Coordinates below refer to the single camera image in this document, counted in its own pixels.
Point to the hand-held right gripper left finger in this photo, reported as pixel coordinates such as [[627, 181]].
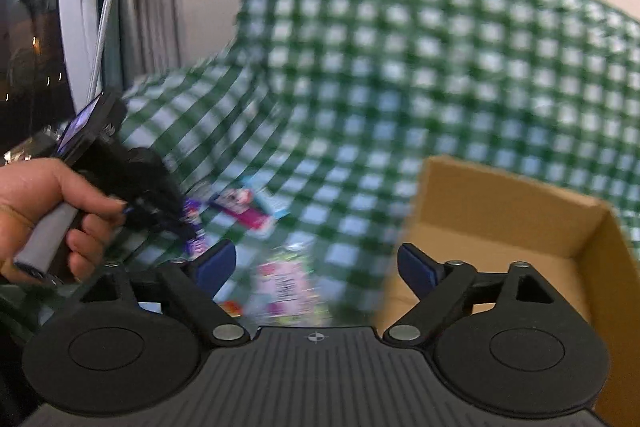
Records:
[[220, 263]]

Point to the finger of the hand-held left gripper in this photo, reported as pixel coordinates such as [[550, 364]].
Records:
[[165, 227], [167, 203]]

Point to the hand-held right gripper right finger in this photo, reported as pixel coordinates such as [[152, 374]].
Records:
[[417, 269]]

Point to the purple snack packet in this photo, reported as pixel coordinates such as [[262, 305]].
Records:
[[194, 246]]

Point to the small red white snack packet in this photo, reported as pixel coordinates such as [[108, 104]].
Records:
[[240, 207]]

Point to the cardboard box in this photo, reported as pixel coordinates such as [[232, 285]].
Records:
[[500, 227]]

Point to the person's left hand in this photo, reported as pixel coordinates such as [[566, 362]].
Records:
[[35, 192]]

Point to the clear pink candy bag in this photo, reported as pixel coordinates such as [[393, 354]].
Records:
[[285, 282]]

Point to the metal rod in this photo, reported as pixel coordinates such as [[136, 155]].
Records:
[[100, 42]]

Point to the dark window pane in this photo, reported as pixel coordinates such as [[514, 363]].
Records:
[[30, 32]]

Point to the green checked blanket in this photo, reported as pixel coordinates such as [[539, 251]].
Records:
[[400, 57]]

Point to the white window frame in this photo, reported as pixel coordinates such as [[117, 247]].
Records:
[[75, 7]]

